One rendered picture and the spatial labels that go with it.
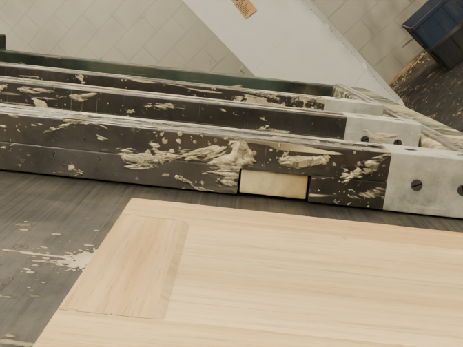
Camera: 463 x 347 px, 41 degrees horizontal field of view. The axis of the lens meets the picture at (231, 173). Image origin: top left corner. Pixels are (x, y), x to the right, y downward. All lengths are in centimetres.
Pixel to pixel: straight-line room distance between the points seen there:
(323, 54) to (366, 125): 330
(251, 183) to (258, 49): 365
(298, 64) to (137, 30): 209
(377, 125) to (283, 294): 65
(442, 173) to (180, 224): 34
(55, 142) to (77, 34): 544
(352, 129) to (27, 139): 54
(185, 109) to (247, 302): 65
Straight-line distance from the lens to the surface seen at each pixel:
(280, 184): 74
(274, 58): 436
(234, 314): 40
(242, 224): 57
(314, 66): 436
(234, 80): 205
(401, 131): 107
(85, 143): 74
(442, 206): 77
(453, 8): 476
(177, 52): 592
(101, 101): 106
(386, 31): 576
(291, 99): 132
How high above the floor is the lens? 124
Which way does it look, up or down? 8 degrees down
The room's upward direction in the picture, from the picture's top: 45 degrees counter-clockwise
